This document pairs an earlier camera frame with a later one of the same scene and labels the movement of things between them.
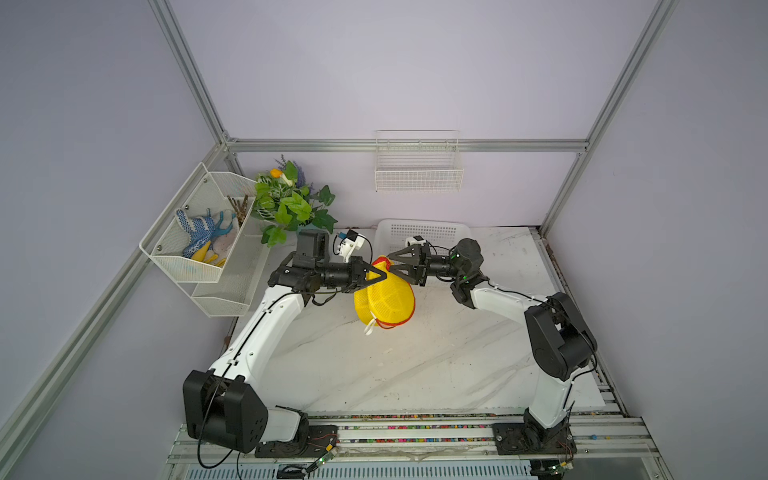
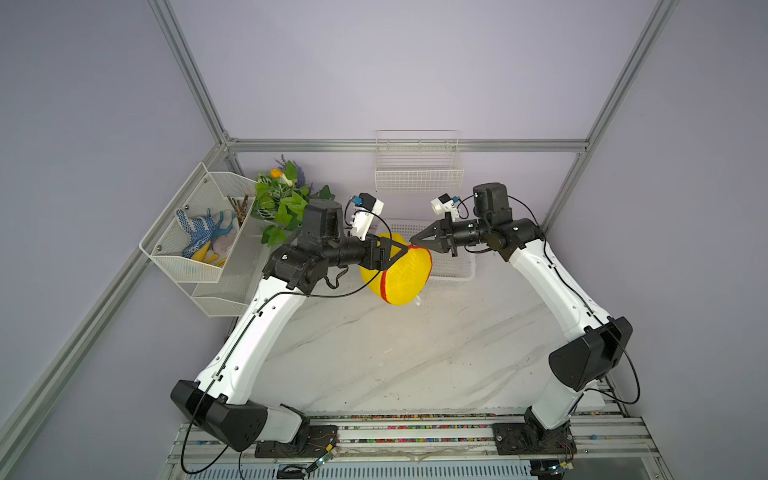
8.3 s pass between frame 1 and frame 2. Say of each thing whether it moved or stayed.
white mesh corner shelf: stayed
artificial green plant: stayed
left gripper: moved
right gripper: moved
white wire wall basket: stayed
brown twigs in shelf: stayed
